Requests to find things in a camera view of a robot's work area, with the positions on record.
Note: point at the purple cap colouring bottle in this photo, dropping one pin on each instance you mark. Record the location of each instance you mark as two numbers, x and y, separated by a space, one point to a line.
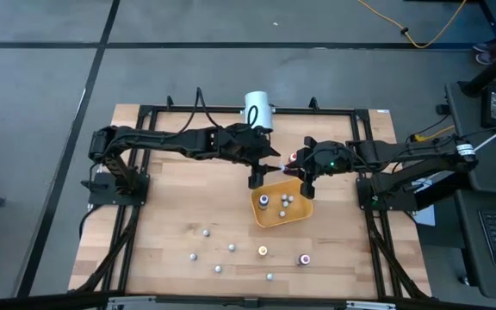
264 200

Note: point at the black mount bar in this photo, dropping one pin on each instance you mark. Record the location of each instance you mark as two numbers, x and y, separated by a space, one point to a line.
248 302

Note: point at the yellow plastic bin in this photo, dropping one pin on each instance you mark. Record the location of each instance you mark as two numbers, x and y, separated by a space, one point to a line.
299 213

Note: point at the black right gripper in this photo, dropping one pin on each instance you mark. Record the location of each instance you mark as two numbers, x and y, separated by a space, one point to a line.
330 157

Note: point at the black metal table frame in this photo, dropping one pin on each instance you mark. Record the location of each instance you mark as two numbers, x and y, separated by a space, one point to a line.
170 109

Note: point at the red cap colouring bottle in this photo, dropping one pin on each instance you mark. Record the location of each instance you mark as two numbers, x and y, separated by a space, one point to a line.
293 157

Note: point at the black frame clamp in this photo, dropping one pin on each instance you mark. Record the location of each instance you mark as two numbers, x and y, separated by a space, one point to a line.
313 102
169 102

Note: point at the person's shoe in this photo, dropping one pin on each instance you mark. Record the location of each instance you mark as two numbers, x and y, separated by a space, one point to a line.
485 58
487 45

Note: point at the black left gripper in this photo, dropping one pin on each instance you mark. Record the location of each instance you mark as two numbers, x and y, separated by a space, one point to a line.
248 144

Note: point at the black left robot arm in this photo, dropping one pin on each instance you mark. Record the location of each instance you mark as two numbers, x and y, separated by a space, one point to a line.
166 140

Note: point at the black power plug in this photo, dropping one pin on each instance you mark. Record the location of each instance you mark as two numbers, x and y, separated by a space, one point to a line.
442 109

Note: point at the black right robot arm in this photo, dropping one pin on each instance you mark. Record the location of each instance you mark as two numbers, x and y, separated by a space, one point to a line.
403 150

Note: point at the black diagonal pole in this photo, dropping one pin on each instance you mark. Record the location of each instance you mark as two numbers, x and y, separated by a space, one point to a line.
489 71

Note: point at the yellow cap colouring bottle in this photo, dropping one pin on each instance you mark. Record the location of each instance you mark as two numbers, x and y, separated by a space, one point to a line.
262 250

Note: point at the magenta cap colouring bottle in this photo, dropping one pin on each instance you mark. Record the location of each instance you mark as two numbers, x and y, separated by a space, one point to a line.
304 259

